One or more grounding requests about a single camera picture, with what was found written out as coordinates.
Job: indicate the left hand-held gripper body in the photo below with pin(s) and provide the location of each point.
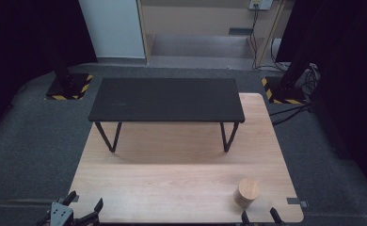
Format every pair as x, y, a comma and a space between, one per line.
60, 216

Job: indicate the wooden cylinder block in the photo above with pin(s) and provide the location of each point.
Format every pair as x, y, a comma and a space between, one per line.
247, 193

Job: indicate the black stand base striped tape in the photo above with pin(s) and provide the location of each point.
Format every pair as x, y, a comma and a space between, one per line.
78, 87
271, 88

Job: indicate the black low shelf table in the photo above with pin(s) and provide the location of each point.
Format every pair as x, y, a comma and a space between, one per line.
167, 100

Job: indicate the black curtain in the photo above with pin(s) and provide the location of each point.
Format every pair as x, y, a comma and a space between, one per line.
351, 78
24, 37

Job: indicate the white panel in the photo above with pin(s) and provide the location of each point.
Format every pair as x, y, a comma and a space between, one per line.
112, 28

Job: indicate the grey bar on cabinet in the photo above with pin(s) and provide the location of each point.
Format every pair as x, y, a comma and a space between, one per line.
240, 31

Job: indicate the wooden cabinet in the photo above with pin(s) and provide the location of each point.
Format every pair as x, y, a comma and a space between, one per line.
200, 22

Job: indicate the white power strip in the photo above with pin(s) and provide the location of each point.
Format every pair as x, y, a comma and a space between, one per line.
260, 3

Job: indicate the black metal stand post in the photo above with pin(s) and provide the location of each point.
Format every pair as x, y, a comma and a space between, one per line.
63, 72
300, 56

